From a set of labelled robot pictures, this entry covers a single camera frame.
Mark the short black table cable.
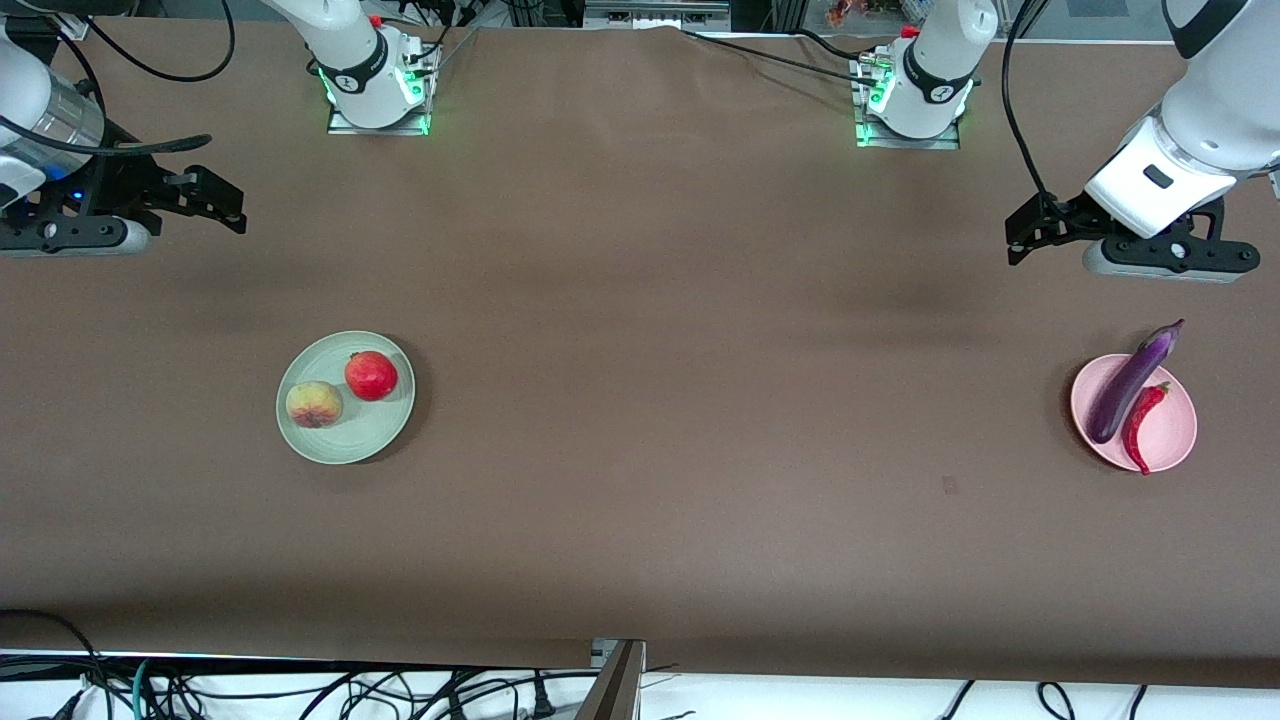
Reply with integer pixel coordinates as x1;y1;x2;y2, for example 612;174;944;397
790;28;873;61

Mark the light green plate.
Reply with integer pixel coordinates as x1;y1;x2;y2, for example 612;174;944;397
276;331;416;465

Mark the long black table cable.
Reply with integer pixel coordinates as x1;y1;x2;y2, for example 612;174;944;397
680;28;886;89

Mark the grey metal post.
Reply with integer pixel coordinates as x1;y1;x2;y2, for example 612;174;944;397
575;638;647;720

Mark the grey metal frame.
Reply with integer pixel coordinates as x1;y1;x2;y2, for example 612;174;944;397
583;0;731;31

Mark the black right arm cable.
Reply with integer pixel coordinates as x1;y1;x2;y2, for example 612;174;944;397
60;0;236;83

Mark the brown table cover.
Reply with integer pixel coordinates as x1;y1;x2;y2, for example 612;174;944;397
0;18;1280;689

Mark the red chili pepper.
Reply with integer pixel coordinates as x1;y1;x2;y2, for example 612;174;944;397
1120;381;1172;477

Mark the red pomegranate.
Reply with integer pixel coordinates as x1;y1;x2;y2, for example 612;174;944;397
344;350;399;402

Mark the orange yellow peach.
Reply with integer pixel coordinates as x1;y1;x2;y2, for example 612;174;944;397
285;380;344;429

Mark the purple eggplant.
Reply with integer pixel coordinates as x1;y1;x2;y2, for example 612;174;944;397
1087;318;1186;445

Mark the pink plate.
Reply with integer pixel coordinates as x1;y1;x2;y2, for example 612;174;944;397
1070;353;1199;473

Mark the orange red background object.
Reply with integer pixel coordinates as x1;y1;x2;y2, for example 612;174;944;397
825;0;906;29

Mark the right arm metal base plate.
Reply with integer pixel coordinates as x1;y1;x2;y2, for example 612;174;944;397
327;28;433;136

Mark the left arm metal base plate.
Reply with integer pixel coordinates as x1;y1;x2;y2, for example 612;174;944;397
855;50;961;151

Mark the black looped floor cable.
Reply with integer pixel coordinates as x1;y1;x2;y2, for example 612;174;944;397
0;608;111;720

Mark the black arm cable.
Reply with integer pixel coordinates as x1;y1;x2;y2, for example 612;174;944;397
60;0;236;83
1003;0;1051;201

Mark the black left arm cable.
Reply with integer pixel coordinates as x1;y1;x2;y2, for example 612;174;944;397
1003;0;1051;201

